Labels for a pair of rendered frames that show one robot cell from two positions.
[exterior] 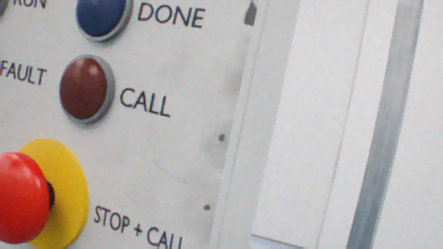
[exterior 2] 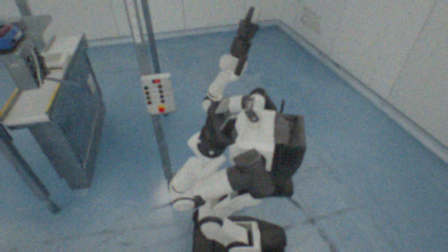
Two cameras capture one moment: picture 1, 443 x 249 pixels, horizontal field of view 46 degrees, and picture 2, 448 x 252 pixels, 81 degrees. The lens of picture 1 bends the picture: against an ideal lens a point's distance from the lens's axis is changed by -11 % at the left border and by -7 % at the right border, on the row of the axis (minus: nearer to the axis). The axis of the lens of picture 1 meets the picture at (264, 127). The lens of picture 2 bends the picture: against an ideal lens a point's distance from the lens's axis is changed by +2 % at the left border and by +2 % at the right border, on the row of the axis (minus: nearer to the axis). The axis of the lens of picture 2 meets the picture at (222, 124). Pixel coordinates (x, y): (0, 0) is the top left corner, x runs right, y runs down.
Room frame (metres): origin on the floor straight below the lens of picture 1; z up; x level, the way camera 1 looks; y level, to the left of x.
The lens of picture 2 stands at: (-1.08, 0.51, 2.01)
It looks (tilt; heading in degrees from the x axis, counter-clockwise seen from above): 41 degrees down; 326
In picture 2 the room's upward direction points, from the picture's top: straight up
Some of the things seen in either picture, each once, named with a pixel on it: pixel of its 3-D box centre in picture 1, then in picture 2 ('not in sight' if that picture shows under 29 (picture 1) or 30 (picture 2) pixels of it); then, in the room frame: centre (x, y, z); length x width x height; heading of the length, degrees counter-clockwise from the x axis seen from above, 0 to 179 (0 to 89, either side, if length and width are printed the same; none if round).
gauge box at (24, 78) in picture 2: not in sight; (27, 66); (0.72, 0.68, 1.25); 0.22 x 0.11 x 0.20; 158
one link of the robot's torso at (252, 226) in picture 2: not in sight; (243, 238); (-0.48, -0.07, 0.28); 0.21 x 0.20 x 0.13; 57
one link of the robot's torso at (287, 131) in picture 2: not in sight; (265, 148); (-0.51, -0.11, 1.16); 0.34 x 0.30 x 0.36; 136
